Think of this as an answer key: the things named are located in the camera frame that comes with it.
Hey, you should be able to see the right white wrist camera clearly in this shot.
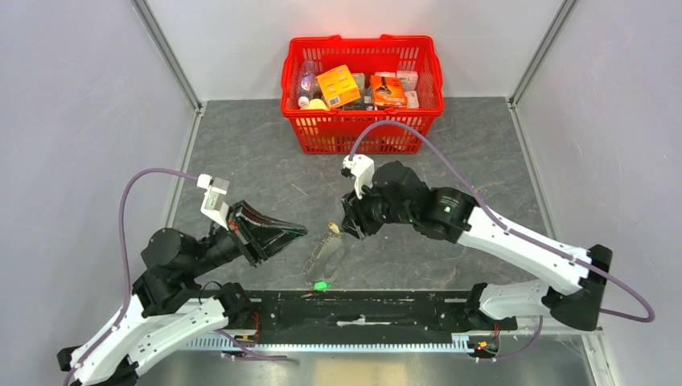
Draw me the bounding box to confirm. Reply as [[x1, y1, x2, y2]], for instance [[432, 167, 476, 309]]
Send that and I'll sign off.
[[341, 154, 375, 199]]

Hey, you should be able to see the orange black package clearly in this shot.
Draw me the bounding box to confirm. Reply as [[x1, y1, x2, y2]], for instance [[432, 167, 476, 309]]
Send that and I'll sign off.
[[370, 75, 408, 109]]

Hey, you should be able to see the orange box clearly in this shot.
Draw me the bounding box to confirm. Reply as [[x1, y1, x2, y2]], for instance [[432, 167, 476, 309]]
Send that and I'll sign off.
[[316, 64, 361, 109]]

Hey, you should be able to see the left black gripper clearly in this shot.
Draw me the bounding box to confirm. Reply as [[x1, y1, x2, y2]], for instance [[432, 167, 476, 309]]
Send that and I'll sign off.
[[187, 198, 310, 277]]

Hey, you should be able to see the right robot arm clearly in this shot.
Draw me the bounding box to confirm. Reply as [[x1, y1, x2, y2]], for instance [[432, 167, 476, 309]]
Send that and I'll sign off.
[[341, 154, 612, 331]]

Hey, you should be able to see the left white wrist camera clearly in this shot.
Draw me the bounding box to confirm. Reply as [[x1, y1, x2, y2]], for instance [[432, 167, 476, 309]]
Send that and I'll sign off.
[[196, 174, 230, 229]]

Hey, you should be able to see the key with green tag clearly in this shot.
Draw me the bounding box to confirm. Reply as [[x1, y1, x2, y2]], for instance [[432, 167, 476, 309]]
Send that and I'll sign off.
[[313, 281, 331, 291]]

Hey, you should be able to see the plastic bottle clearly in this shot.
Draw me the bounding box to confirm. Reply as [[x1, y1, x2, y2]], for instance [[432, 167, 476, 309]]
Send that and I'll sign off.
[[297, 60, 322, 109]]

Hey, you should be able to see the key with yellow tag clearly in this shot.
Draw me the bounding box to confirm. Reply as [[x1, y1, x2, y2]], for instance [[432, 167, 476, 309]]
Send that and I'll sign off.
[[327, 222, 343, 236]]

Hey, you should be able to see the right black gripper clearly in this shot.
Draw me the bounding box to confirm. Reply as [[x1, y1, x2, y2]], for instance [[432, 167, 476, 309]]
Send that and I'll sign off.
[[338, 175, 415, 240]]

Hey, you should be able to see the red shopping basket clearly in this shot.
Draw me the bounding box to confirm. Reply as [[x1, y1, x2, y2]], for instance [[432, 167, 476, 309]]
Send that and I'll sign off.
[[280, 35, 445, 154]]

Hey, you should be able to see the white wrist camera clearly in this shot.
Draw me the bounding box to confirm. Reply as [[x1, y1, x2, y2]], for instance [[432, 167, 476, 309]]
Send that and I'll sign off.
[[341, 154, 375, 199], [196, 174, 230, 229]]

